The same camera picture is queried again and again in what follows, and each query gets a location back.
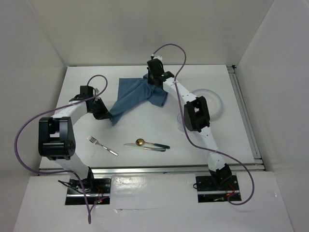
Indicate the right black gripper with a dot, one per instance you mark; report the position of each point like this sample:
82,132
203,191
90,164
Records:
150,81

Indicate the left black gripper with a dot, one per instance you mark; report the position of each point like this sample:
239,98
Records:
104,113

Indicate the blue cloth napkin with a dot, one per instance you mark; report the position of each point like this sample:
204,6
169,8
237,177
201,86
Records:
132,92

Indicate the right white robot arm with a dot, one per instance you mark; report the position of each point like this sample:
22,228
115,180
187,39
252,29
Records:
196,117

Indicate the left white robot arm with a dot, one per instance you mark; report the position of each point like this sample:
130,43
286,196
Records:
56,136

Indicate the silver fork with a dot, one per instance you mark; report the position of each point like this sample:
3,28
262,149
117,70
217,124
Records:
96,142

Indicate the silver table knife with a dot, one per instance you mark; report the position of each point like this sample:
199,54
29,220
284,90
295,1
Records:
144,147

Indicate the clear plastic cup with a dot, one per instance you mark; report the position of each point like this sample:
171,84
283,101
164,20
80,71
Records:
180,123

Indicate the clear glass bowl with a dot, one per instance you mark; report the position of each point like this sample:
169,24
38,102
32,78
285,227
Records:
214,102

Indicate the gold spoon teal handle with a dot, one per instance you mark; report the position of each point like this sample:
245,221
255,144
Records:
141,142

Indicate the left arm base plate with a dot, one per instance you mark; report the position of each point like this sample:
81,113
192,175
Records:
99,193

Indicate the aluminium front rail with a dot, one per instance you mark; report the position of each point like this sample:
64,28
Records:
187,169

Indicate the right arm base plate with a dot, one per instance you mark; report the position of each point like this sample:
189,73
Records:
208,192

